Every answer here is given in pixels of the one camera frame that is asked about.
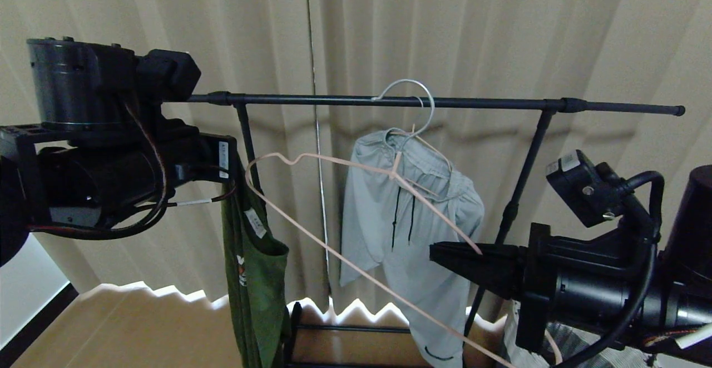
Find white laundry basket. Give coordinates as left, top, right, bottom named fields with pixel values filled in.
left=501, top=301, right=668, bottom=368

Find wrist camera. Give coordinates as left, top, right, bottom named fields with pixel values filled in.
left=545, top=150, right=629, bottom=228
left=136, top=49, right=202, bottom=103

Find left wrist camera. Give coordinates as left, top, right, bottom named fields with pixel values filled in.
left=136, top=49, right=202, bottom=103

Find pale grey shorts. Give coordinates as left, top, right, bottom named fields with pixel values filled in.
left=339, top=131, right=484, bottom=368

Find pink clothes hanger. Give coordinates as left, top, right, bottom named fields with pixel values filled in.
left=384, top=95, right=454, bottom=199
left=245, top=79, right=563, bottom=368

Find black cable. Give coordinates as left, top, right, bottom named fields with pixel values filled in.
left=553, top=171, right=666, bottom=368

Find black clothes rack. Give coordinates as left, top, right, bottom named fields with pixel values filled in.
left=186, top=91, right=686, bottom=368

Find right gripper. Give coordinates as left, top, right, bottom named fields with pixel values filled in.
left=515, top=223, right=668, bottom=352

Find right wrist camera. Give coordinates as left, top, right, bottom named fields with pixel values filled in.
left=545, top=150, right=629, bottom=228

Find green garment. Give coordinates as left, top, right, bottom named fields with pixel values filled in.
left=221, top=154, right=291, bottom=368

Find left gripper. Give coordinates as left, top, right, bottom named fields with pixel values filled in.
left=36, top=121, right=237, bottom=230

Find beige curtain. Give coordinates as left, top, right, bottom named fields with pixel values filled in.
left=0, top=0, right=712, bottom=324

